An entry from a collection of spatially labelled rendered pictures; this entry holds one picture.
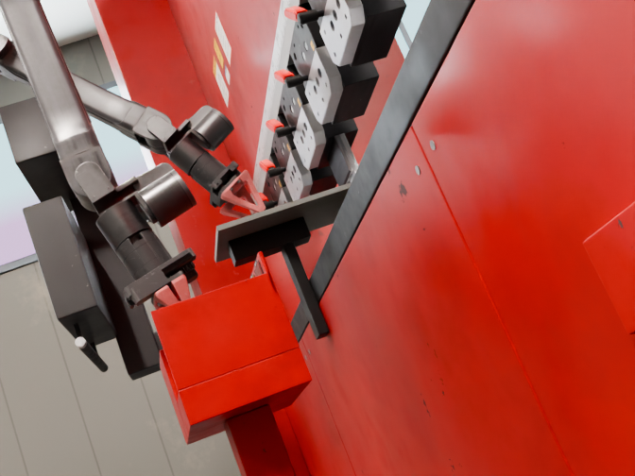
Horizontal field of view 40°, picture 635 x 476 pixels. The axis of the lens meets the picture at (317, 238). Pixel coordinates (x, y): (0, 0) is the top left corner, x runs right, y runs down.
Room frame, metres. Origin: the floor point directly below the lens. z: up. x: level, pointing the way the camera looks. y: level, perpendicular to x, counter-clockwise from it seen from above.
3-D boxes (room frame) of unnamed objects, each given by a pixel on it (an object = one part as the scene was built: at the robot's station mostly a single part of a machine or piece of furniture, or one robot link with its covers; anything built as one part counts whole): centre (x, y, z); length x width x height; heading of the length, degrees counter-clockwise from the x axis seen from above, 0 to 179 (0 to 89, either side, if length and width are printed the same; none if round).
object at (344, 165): (1.56, -0.10, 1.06); 0.10 x 0.02 x 0.10; 14
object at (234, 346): (1.16, 0.18, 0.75); 0.20 x 0.16 x 0.18; 16
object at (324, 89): (1.39, -0.14, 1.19); 0.15 x 0.09 x 0.17; 14
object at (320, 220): (1.52, 0.05, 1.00); 0.26 x 0.18 x 0.01; 104
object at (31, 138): (2.66, 0.68, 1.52); 0.51 x 0.25 x 0.85; 11
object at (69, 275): (2.59, 0.76, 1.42); 0.45 x 0.12 x 0.36; 11
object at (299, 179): (1.78, -0.04, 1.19); 0.15 x 0.09 x 0.17; 14
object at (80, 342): (2.66, 0.79, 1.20); 0.45 x 0.03 x 0.08; 11
